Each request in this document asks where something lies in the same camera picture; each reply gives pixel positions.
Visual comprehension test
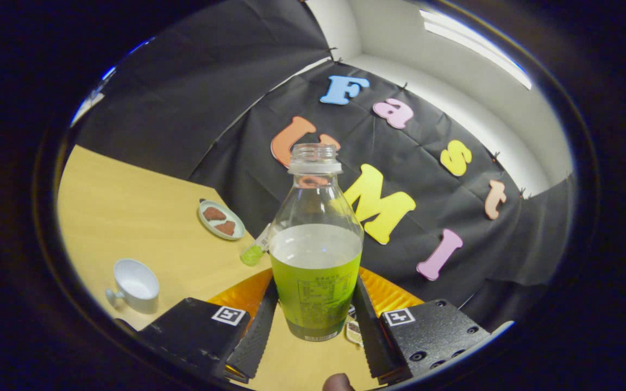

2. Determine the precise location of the grey plate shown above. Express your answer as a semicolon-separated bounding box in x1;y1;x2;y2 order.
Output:
198;199;246;241

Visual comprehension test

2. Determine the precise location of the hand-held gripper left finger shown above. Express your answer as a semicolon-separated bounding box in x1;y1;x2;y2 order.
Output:
115;267;280;382

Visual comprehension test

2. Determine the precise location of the black backdrop cloth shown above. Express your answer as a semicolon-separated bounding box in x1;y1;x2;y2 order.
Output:
71;0;577;333

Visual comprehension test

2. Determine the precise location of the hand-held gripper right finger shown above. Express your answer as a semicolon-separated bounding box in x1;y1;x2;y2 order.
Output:
352;267;515;383

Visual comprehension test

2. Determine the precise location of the tall capped green bottle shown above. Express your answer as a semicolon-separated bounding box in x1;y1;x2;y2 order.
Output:
240;223;272;267

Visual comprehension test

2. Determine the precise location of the wooden table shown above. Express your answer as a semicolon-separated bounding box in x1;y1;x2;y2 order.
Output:
57;144;384;391

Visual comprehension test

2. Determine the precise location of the white divided snack dish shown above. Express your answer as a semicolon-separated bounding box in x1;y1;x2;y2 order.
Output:
346;305;364;346

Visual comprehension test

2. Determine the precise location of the green juice bottle without cap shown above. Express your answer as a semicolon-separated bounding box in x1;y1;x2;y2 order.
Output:
268;143;365;342

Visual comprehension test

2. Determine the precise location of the white cup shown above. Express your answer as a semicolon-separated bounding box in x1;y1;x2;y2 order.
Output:
105;258;160;314

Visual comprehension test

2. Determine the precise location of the ceiling light panel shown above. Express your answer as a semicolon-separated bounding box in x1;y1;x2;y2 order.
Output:
419;8;533;90

